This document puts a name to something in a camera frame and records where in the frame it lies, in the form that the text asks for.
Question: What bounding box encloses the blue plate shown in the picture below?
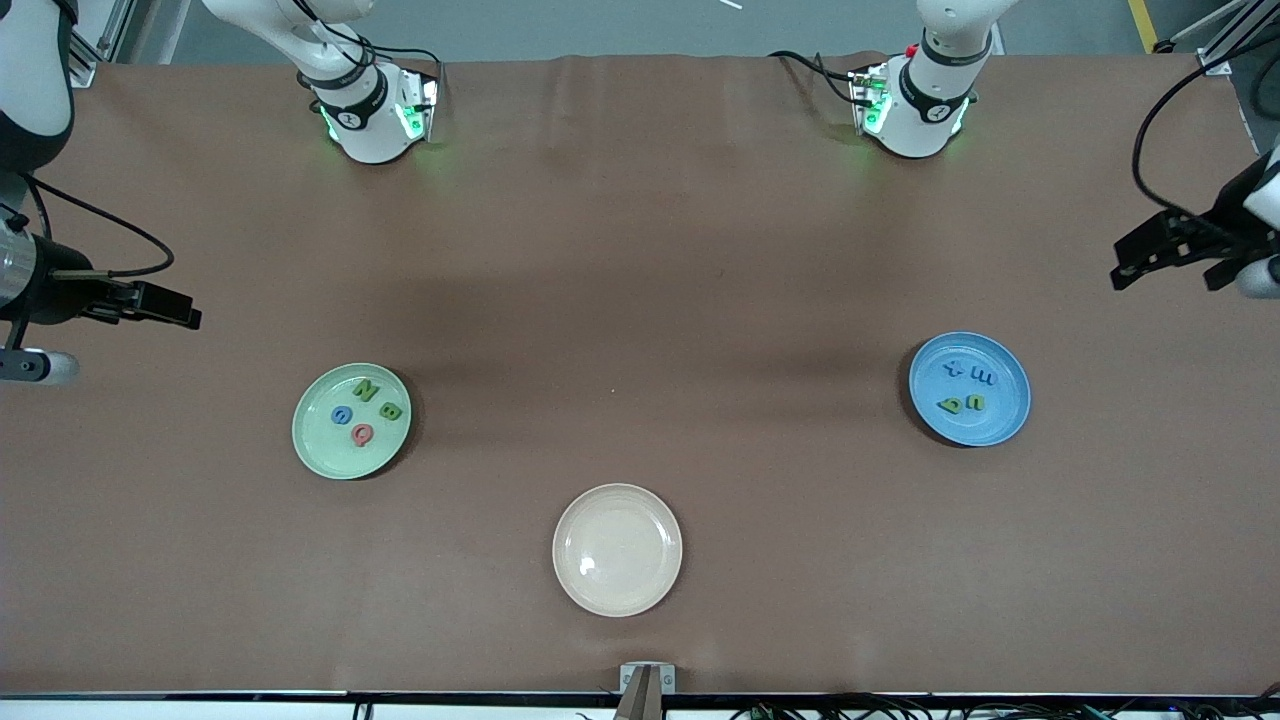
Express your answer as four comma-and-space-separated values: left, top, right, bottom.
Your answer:
908, 332, 1032, 448

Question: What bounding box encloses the beige plate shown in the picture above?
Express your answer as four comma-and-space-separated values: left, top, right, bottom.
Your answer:
552, 483, 684, 618

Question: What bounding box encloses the grey metal bracket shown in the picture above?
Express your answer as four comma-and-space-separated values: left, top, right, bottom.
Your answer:
619, 662, 677, 696

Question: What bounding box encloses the brown tapered post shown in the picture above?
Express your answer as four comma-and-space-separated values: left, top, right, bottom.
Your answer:
613, 667, 664, 720

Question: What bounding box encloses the green plate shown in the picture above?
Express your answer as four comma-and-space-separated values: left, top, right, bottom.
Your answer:
291, 362, 414, 481

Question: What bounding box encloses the brown table mat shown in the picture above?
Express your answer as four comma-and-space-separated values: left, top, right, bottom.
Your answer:
0, 52, 1280, 698

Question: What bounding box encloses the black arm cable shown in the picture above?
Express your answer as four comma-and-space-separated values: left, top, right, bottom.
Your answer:
1132, 55, 1231, 216
20, 172, 176, 281

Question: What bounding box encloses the aluminium frame strut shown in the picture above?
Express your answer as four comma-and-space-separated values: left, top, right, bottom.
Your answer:
65, 0, 138, 89
1198, 0, 1280, 77

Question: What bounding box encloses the black base cable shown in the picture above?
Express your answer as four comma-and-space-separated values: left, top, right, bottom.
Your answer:
768, 50, 863, 106
355, 40, 443, 96

